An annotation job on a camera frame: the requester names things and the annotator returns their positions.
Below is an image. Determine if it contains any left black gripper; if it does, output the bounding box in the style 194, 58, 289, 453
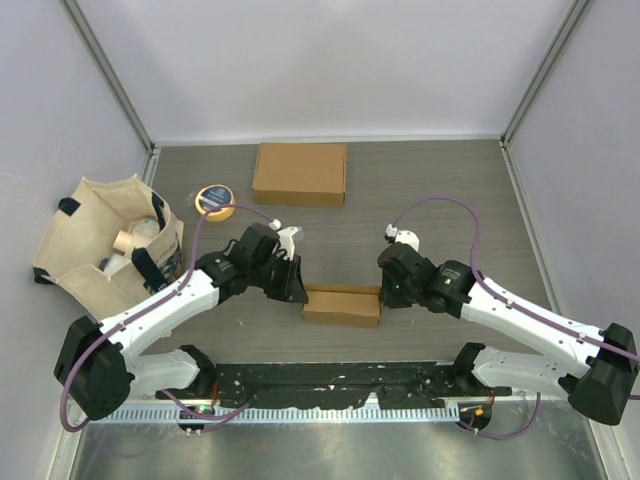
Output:
250, 252, 309, 303

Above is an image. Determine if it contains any large brown cardboard box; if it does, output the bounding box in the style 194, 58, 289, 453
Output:
252, 143, 347, 207

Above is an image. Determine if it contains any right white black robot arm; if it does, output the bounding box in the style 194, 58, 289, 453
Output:
377, 243, 639, 426

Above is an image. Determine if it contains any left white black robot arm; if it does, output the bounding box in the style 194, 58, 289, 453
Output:
54, 223, 308, 421

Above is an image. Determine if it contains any yellow masking tape roll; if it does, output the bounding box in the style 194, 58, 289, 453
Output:
194, 184, 235, 223

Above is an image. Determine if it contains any cardboard tube in bag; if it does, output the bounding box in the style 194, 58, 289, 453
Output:
113, 230, 135, 255

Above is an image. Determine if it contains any beige canvas tote bag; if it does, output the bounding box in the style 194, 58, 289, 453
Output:
33, 176, 184, 320

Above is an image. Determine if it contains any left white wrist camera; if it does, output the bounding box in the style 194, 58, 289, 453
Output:
269, 219, 304, 261

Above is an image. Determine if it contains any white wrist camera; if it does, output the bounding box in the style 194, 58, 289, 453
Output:
269, 219, 304, 261
384, 224, 420, 252

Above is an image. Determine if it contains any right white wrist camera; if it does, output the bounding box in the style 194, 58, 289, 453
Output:
384, 224, 420, 252

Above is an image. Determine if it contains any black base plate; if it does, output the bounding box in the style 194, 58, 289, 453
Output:
171, 362, 512, 410

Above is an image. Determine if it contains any white slotted cable duct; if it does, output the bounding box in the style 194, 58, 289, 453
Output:
98, 400, 460, 427

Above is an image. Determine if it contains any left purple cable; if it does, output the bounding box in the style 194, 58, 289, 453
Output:
58, 203, 281, 433

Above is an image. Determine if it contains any purple cable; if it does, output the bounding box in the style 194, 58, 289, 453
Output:
394, 196, 640, 441
58, 203, 281, 433

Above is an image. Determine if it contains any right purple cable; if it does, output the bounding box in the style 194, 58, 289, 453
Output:
394, 196, 640, 441

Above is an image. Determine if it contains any left aluminium frame post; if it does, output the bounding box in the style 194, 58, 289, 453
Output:
59, 0, 155, 155

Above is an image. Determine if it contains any aluminium frame post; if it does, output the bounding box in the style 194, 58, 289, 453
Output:
59, 0, 155, 155
500, 0, 594, 145

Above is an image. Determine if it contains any right aluminium frame post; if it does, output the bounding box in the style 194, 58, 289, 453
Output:
500, 0, 594, 145

